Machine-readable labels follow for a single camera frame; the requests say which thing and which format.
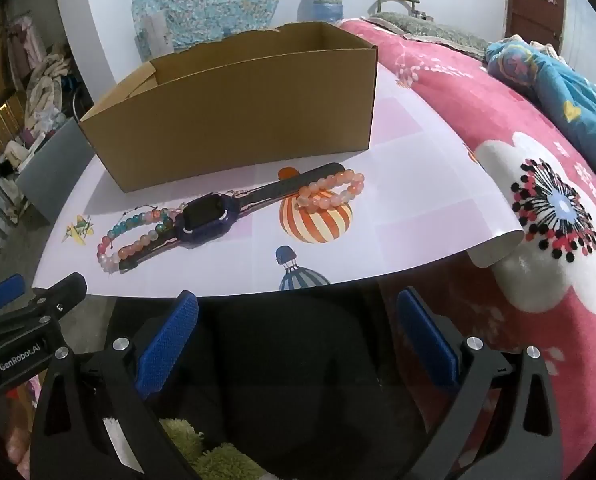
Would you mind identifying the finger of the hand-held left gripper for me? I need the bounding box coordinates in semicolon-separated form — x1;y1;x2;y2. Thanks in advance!
0;272;88;346
0;274;27;316

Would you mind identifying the brown wooden door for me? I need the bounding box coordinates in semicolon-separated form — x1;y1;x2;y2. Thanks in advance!
504;0;566;53

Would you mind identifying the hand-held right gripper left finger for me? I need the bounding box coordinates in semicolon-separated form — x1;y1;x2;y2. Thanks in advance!
29;290;199;480

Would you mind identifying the green plush slipper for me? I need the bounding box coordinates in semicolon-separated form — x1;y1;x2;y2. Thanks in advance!
158;417;269;480

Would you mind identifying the dark blue smartwatch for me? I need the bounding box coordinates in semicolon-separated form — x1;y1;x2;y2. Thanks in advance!
118;162;347;275

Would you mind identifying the grey green cushion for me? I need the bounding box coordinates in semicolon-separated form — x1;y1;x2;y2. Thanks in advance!
368;11;489;58

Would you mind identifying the brown cardboard box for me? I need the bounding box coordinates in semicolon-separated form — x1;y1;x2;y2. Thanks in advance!
78;21;379;193

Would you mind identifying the balloon print table sheet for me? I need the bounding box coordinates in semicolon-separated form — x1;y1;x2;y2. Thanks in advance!
32;62;525;297

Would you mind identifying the grey storage bin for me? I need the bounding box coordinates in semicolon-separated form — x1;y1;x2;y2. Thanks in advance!
16;117;96;211

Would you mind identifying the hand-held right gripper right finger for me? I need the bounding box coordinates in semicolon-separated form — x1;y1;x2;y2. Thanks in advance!
395;287;564;480

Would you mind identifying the blue water bottle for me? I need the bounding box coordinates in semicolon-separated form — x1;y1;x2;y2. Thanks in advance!
305;0;345;25

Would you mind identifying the dark cloth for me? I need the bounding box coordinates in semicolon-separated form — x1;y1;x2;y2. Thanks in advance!
102;280;459;480

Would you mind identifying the pink orange bead bracelet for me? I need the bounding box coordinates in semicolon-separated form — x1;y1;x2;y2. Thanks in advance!
298;169;366;212

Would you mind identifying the pink floral blanket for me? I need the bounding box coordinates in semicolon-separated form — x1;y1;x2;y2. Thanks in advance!
338;17;596;480

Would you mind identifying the pile of clothes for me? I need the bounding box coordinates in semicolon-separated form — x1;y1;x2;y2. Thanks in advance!
5;15;78;126

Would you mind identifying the multicoloured bead bracelet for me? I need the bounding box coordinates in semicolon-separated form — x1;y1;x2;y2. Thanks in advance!
96;207;179;275

